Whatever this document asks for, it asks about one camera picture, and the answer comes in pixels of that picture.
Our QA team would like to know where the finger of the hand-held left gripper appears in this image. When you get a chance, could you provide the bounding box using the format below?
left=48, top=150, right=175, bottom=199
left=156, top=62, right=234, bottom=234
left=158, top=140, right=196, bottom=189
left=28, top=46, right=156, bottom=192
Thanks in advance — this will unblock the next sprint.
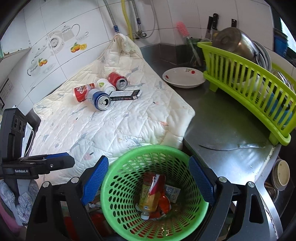
left=20, top=152, right=70, bottom=162
left=45, top=155, right=75, bottom=173

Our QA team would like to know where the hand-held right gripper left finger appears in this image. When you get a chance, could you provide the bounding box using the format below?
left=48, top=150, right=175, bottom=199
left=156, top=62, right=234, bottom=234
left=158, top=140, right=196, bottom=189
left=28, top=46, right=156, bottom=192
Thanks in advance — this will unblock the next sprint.
left=27, top=155, right=109, bottom=241

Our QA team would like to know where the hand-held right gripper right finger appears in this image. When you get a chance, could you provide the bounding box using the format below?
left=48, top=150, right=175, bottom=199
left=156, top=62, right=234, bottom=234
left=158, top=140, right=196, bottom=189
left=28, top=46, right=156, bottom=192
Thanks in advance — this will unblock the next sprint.
left=188, top=155, right=281, bottom=241

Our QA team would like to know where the white milk carton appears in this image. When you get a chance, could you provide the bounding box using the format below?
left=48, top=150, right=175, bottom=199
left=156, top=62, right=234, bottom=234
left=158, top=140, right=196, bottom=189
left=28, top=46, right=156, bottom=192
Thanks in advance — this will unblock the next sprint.
left=165, top=185, right=181, bottom=202

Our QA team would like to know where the red juice carton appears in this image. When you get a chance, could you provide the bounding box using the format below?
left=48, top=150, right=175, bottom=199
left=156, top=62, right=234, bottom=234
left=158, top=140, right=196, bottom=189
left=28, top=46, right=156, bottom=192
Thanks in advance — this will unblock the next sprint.
left=150, top=173, right=166, bottom=195

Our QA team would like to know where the orange snack packet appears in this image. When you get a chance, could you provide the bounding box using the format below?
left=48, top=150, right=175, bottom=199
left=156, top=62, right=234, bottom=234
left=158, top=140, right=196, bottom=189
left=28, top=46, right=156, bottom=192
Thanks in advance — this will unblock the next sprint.
left=153, top=191, right=171, bottom=218

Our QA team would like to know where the plastic bottle with orange drink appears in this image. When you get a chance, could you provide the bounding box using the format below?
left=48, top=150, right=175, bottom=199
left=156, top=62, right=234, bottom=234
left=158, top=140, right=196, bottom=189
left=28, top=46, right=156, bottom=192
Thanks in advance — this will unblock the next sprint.
left=138, top=173, right=160, bottom=220

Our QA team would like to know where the green plastic basket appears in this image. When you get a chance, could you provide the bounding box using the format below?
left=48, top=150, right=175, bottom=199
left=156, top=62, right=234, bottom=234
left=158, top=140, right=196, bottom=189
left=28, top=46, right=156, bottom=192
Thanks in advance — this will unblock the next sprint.
left=100, top=145, right=209, bottom=240

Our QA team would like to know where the red paper cup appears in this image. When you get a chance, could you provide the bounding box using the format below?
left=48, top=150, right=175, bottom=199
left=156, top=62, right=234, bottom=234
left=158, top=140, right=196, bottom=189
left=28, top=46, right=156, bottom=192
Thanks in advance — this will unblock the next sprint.
left=74, top=83, right=96, bottom=103

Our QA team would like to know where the blue drink can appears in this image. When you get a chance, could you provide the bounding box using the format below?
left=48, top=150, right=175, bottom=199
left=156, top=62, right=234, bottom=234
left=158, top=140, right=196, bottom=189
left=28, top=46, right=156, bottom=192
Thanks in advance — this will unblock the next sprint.
left=87, top=89, right=111, bottom=110

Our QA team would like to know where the white paper cup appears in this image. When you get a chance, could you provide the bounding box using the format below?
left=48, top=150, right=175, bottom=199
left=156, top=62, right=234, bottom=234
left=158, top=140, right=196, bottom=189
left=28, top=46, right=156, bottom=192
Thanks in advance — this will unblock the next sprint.
left=96, top=79, right=116, bottom=93

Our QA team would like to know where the black cardboard box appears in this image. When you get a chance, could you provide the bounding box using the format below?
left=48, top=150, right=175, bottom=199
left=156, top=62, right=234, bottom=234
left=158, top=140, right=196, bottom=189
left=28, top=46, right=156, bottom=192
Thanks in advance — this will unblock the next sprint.
left=109, top=89, right=141, bottom=101

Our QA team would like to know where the red drink can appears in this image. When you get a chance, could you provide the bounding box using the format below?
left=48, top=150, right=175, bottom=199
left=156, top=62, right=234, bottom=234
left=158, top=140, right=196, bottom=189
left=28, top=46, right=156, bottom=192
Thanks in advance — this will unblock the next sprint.
left=107, top=72, right=128, bottom=91

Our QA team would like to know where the grey knitted cloth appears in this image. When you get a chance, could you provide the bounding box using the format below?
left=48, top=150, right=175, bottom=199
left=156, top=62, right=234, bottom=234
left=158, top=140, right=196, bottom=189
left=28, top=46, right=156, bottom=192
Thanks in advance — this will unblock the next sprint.
left=0, top=179, right=40, bottom=226

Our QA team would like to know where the white quilted blanket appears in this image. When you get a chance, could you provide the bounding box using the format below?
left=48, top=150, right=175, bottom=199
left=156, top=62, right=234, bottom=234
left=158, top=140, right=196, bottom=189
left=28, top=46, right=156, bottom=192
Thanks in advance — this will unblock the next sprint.
left=30, top=33, right=196, bottom=167

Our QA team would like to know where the beige ceramic cup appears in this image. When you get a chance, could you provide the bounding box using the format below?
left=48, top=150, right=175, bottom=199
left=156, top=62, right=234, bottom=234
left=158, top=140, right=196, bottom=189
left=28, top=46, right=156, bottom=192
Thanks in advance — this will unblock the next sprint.
left=272, top=159, right=290, bottom=191

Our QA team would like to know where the green plastic dish rack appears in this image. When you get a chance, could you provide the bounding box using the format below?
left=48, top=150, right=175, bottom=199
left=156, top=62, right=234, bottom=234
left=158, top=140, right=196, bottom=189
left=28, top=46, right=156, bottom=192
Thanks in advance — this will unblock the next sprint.
left=197, top=42, right=296, bottom=146

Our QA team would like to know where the white flower-print dish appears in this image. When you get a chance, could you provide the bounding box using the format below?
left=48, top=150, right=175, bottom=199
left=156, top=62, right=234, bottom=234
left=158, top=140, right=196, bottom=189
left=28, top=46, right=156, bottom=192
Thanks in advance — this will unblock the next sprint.
left=162, top=67, right=206, bottom=88

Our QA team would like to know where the blue plastic bowl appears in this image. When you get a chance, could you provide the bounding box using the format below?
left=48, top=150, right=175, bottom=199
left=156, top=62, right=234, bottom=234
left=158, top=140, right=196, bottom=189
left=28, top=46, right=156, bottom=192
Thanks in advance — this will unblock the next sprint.
left=266, top=91, right=293, bottom=124

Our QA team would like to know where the green glass jar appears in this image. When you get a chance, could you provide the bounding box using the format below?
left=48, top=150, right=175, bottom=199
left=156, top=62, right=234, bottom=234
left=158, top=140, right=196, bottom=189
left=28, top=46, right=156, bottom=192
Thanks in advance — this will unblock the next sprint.
left=186, top=37, right=206, bottom=66

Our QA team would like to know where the stack of plates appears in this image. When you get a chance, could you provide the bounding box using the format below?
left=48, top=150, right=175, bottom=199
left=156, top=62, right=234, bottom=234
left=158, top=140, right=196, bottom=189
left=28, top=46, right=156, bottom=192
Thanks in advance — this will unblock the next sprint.
left=252, top=40, right=272, bottom=70

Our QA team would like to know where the steel pot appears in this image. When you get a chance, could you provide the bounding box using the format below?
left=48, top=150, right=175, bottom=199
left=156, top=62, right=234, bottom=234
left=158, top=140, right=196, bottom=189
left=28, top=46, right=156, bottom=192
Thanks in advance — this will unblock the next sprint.
left=212, top=27, right=258, bottom=64

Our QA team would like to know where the pink bottle brush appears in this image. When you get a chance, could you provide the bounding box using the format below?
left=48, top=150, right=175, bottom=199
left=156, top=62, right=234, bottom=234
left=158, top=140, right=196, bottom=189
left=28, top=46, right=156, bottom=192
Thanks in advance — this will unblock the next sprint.
left=176, top=22, right=201, bottom=66

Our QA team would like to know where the blue box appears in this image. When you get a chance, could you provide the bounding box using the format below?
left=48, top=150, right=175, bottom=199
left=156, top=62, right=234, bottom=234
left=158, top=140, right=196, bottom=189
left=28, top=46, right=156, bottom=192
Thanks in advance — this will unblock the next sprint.
left=274, top=28, right=288, bottom=57

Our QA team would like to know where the wall label sticker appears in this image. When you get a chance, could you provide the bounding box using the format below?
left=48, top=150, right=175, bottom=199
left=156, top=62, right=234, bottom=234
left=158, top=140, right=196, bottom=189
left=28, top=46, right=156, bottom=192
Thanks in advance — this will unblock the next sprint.
left=0, top=78, right=10, bottom=96

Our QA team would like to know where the braided metal hose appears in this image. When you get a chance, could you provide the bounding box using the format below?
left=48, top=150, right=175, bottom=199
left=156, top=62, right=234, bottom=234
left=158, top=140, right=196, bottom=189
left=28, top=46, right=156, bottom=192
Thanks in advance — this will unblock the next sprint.
left=103, top=0, right=119, bottom=34
left=132, top=0, right=142, bottom=35

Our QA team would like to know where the yellow gas hose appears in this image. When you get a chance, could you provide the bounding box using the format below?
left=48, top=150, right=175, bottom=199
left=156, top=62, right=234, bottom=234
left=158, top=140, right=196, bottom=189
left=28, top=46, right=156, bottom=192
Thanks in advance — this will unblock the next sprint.
left=121, top=0, right=134, bottom=40

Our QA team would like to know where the black-handled cleaver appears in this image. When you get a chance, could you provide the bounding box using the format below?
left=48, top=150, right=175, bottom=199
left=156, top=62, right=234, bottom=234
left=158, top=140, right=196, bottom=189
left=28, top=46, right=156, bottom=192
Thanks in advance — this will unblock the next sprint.
left=205, top=16, right=213, bottom=40

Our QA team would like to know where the thin grey hose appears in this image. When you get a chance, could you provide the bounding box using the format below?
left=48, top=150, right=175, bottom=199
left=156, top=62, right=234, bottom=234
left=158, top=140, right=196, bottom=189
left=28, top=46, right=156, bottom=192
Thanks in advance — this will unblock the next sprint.
left=143, top=0, right=156, bottom=37

